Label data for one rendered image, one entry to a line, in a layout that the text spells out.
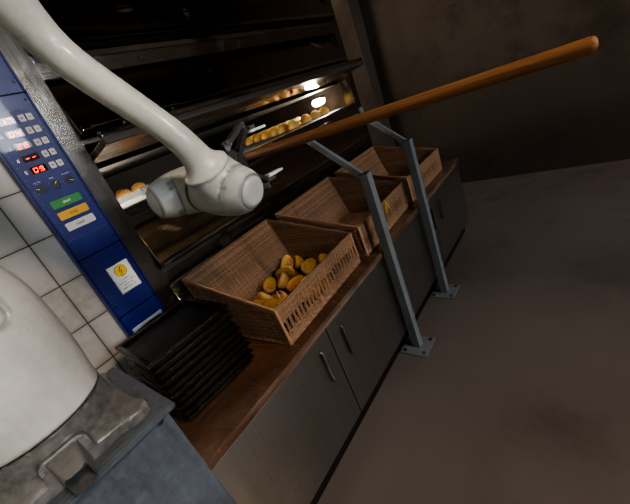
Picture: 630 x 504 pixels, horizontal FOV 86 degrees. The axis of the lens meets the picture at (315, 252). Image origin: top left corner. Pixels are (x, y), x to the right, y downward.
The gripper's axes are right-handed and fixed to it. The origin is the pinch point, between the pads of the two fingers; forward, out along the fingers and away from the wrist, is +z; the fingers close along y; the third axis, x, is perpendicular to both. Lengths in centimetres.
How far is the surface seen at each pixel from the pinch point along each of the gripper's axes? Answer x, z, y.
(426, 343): 7, 46, 119
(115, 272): -52, -41, 19
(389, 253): 4, 42, 62
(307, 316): -5, -9, 59
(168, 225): -57, -13, 14
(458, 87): 55, 5, 1
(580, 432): 70, 16, 120
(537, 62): 69, 5, 1
